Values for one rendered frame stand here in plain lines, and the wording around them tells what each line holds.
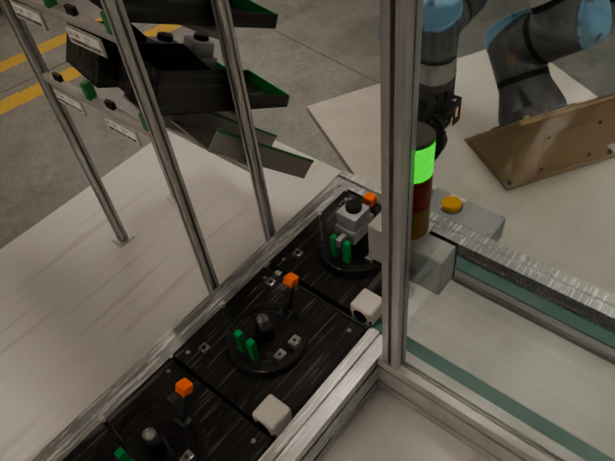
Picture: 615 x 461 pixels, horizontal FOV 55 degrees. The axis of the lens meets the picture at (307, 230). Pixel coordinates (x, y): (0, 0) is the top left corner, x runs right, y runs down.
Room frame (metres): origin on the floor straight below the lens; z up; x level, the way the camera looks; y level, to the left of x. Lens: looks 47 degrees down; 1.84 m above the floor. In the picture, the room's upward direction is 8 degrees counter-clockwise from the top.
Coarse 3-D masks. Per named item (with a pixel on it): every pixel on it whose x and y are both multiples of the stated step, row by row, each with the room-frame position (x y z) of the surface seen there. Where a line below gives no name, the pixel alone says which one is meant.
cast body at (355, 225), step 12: (348, 204) 0.74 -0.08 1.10; (360, 204) 0.74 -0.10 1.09; (348, 216) 0.72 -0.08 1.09; (360, 216) 0.72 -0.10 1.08; (372, 216) 0.74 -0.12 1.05; (336, 228) 0.73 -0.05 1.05; (348, 228) 0.72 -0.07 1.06; (360, 228) 0.72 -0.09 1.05; (336, 240) 0.71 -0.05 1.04; (348, 240) 0.71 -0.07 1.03
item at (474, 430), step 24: (384, 384) 0.50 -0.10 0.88; (408, 384) 0.46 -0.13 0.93; (432, 384) 0.44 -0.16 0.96; (432, 408) 0.43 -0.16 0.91; (456, 408) 0.40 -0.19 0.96; (456, 432) 0.39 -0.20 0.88; (480, 432) 0.37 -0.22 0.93; (504, 432) 0.35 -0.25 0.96; (504, 456) 0.33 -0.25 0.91; (528, 456) 0.31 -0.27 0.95
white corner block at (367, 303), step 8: (360, 296) 0.61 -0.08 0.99; (368, 296) 0.61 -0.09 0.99; (376, 296) 0.61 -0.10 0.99; (352, 304) 0.60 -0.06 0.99; (360, 304) 0.60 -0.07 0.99; (368, 304) 0.59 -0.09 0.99; (376, 304) 0.59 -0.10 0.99; (352, 312) 0.60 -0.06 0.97; (360, 312) 0.58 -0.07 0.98; (368, 312) 0.58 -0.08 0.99; (376, 312) 0.58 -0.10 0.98; (360, 320) 0.58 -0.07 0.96; (368, 320) 0.57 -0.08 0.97; (376, 320) 0.58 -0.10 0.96
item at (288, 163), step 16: (192, 128) 0.94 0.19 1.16; (208, 128) 0.98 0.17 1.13; (224, 128) 1.00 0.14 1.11; (256, 128) 1.04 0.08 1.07; (208, 144) 0.87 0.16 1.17; (224, 144) 0.85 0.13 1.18; (240, 144) 0.87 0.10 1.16; (272, 144) 1.06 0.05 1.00; (240, 160) 0.86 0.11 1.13; (272, 160) 0.90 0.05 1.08; (288, 160) 0.93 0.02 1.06; (304, 160) 0.95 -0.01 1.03; (304, 176) 0.94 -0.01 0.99
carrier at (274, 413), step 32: (256, 288) 0.68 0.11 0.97; (224, 320) 0.62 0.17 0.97; (256, 320) 0.56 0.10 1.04; (288, 320) 0.58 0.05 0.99; (320, 320) 0.59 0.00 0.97; (192, 352) 0.56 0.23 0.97; (224, 352) 0.55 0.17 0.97; (256, 352) 0.52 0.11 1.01; (288, 352) 0.52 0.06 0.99; (320, 352) 0.52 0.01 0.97; (224, 384) 0.49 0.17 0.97; (256, 384) 0.48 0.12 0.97; (288, 384) 0.47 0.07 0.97; (320, 384) 0.47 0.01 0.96; (256, 416) 0.42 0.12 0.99; (288, 416) 0.42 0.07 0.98
